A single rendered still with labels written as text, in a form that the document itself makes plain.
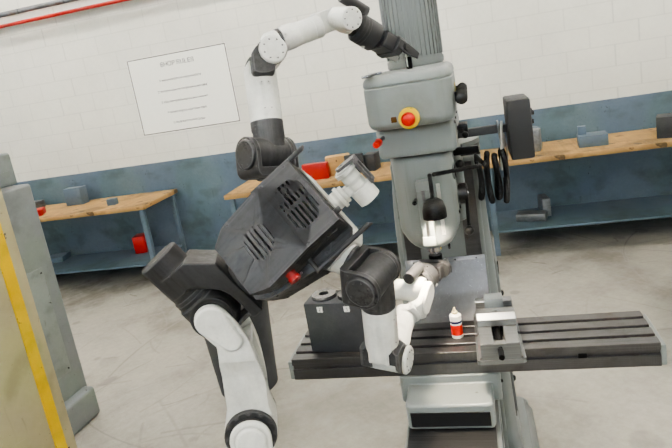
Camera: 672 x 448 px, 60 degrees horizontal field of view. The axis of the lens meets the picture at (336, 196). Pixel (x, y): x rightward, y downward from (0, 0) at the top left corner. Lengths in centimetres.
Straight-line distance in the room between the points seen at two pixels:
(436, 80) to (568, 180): 472
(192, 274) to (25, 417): 147
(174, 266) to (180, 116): 540
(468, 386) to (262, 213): 100
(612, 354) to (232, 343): 119
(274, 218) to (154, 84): 567
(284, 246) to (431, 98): 62
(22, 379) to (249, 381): 137
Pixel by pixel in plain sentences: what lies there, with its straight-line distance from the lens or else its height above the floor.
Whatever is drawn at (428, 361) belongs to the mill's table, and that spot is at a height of 92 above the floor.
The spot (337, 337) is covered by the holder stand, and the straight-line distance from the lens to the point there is 212.
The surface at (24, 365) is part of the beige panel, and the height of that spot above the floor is 96.
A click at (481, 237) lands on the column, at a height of 119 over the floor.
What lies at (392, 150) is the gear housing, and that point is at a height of 166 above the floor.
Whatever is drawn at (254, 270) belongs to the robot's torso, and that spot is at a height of 150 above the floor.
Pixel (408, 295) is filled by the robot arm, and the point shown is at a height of 123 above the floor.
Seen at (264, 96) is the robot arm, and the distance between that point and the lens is 161.
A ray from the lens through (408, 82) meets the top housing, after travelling 170.
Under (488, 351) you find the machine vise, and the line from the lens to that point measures 194.
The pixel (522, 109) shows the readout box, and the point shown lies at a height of 169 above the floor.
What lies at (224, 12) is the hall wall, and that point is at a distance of 661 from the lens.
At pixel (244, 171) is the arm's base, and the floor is 171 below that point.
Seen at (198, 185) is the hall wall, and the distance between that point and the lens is 694.
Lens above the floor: 194
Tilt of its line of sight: 12 degrees down
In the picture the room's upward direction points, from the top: 10 degrees counter-clockwise
